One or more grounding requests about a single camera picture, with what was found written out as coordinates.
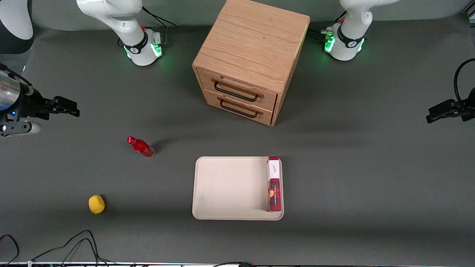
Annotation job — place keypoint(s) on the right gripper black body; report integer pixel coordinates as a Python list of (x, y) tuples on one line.
[(32, 103)]

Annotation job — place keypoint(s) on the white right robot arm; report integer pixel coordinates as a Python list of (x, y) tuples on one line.
[(111, 15)]

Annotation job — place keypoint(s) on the red bottle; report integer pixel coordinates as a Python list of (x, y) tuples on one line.
[(141, 147)]

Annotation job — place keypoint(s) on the wooden drawer cabinet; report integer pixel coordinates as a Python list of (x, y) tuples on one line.
[(252, 40)]

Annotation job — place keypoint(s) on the red tartan cookie box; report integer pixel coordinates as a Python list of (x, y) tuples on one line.
[(275, 185)]

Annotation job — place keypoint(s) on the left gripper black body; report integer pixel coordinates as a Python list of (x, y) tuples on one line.
[(458, 108)]

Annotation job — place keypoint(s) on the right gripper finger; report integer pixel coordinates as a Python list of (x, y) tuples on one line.
[(66, 101), (68, 111)]

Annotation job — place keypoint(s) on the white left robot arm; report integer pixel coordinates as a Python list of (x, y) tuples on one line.
[(345, 50)]

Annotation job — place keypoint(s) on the yellow lemon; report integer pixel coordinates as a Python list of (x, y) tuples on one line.
[(96, 204)]

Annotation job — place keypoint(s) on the wooden drawer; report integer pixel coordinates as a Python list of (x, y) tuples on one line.
[(212, 99), (206, 79)]

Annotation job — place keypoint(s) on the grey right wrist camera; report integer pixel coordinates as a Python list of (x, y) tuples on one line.
[(22, 128)]

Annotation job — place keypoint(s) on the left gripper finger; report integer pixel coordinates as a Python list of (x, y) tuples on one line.
[(438, 116), (443, 106)]

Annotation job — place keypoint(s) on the beige tray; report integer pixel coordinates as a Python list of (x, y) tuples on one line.
[(230, 189)]

